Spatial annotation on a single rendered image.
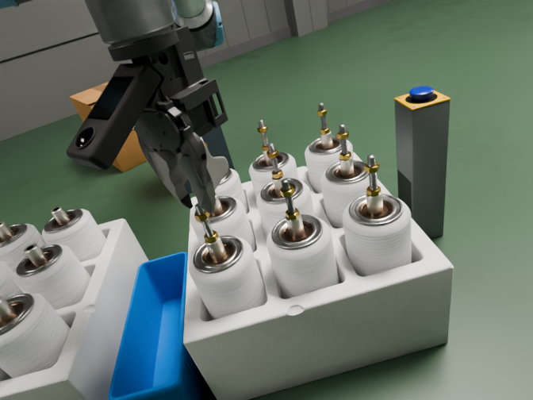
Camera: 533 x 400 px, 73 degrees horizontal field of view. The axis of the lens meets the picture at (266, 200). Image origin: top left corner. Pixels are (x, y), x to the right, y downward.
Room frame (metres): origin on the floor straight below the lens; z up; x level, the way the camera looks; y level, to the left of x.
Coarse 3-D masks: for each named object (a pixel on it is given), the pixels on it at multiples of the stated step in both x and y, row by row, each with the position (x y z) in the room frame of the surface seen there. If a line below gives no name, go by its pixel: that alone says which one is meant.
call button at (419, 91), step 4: (416, 88) 0.61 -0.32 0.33; (420, 88) 0.60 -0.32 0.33; (424, 88) 0.60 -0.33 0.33; (428, 88) 0.59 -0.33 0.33; (432, 88) 0.59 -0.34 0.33; (412, 92) 0.60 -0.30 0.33; (416, 92) 0.59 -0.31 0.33; (420, 92) 0.59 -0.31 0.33; (424, 92) 0.58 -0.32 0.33; (428, 92) 0.58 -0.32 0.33; (432, 92) 0.58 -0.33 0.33; (412, 96) 0.59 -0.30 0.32; (416, 96) 0.59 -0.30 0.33; (420, 96) 0.58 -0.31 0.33; (424, 96) 0.58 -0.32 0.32; (428, 96) 0.58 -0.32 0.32; (416, 100) 0.59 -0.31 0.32; (420, 100) 0.58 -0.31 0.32; (424, 100) 0.58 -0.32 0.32
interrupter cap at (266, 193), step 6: (294, 180) 0.54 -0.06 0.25; (270, 186) 0.54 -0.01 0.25; (294, 186) 0.52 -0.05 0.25; (300, 186) 0.52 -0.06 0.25; (264, 192) 0.53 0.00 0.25; (270, 192) 0.53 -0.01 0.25; (294, 192) 0.50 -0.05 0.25; (300, 192) 0.50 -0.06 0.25; (264, 198) 0.51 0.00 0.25; (270, 198) 0.50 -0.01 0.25; (276, 198) 0.50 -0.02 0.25; (282, 198) 0.49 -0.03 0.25; (294, 198) 0.49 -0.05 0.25; (276, 204) 0.49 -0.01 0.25
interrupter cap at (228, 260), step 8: (224, 240) 0.43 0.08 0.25; (232, 240) 0.42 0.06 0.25; (240, 240) 0.42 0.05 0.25; (200, 248) 0.42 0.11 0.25; (224, 248) 0.41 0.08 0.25; (232, 248) 0.41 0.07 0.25; (240, 248) 0.40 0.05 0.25; (200, 256) 0.41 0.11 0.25; (208, 256) 0.41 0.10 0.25; (224, 256) 0.40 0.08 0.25; (232, 256) 0.39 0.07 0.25; (240, 256) 0.38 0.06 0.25; (200, 264) 0.39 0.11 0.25; (208, 264) 0.39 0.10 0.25; (216, 264) 0.38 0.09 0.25; (224, 264) 0.38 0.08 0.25; (232, 264) 0.37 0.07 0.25; (208, 272) 0.37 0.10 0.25; (216, 272) 0.37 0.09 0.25
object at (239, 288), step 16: (192, 256) 0.42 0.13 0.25; (192, 272) 0.39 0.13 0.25; (224, 272) 0.36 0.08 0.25; (240, 272) 0.36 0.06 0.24; (256, 272) 0.39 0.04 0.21; (208, 288) 0.36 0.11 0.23; (224, 288) 0.36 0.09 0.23; (240, 288) 0.36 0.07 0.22; (256, 288) 0.38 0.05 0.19; (208, 304) 0.37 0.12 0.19; (224, 304) 0.36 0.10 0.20; (240, 304) 0.36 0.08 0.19; (256, 304) 0.37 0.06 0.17
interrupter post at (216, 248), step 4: (216, 240) 0.40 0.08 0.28; (220, 240) 0.40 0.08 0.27; (208, 244) 0.40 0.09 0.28; (212, 244) 0.39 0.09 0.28; (216, 244) 0.39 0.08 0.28; (220, 244) 0.40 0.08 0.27; (208, 248) 0.40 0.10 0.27; (212, 248) 0.39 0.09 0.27; (216, 248) 0.39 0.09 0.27; (220, 248) 0.40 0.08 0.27; (212, 252) 0.39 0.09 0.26; (216, 252) 0.39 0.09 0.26; (220, 252) 0.40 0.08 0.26; (224, 252) 0.40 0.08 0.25; (212, 256) 0.40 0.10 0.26; (216, 256) 0.39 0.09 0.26; (220, 256) 0.39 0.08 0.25
